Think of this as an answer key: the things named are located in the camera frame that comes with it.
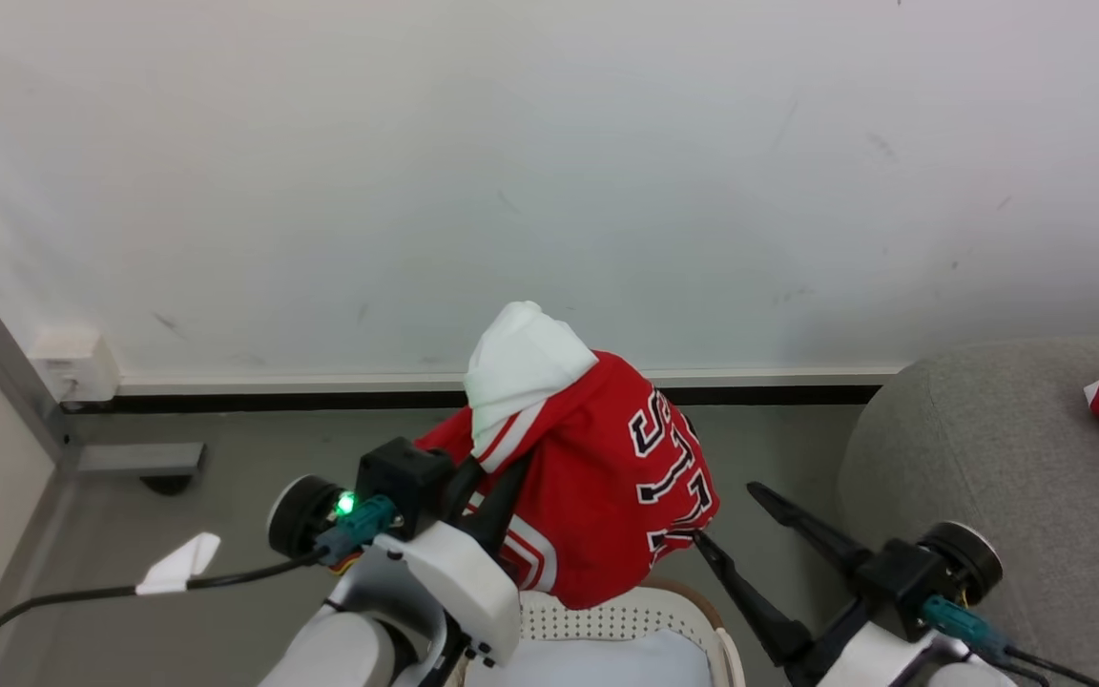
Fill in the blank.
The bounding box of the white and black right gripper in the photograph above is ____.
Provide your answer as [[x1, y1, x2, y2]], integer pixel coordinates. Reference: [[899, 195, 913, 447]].
[[693, 482, 1005, 687]]

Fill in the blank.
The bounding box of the red and white basketball jersey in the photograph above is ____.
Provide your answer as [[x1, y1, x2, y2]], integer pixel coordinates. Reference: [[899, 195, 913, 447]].
[[414, 301, 721, 611]]

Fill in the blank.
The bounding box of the grey fabric sofa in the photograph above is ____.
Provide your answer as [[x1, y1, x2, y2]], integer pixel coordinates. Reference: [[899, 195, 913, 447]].
[[836, 336, 1099, 687]]

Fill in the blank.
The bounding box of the cream plastic laundry basket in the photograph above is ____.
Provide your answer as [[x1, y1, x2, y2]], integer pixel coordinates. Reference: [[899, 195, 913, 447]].
[[454, 577, 747, 687]]

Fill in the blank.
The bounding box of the white wall outlet box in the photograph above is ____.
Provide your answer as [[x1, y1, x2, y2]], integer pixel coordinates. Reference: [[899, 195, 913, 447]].
[[28, 328, 121, 405]]

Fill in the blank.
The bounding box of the white and black baseboard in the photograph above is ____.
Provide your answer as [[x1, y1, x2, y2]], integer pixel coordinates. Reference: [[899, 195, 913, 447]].
[[61, 365, 909, 415]]

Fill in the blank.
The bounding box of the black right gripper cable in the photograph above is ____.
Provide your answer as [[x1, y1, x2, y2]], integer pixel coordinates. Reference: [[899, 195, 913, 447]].
[[922, 594, 1099, 687]]

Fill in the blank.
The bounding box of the grey aluminium frame post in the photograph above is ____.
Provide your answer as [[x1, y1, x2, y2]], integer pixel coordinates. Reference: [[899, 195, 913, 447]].
[[0, 272, 81, 475]]

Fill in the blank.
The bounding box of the white paper cable tag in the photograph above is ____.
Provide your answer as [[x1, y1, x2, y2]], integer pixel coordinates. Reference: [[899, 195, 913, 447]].
[[135, 532, 222, 597]]

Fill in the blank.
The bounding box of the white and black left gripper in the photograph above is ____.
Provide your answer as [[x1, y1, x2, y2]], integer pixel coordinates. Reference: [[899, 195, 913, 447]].
[[268, 437, 533, 669]]

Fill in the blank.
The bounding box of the grey aluminium frame foot bar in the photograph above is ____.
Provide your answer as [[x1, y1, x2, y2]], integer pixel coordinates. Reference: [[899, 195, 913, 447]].
[[75, 441, 208, 478]]

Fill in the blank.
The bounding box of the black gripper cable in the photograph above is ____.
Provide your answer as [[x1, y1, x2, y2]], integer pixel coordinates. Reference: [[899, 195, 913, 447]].
[[922, 594, 1099, 687], [0, 496, 400, 687]]

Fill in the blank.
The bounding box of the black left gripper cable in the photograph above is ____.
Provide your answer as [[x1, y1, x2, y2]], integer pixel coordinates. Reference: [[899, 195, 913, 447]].
[[0, 496, 400, 687]]

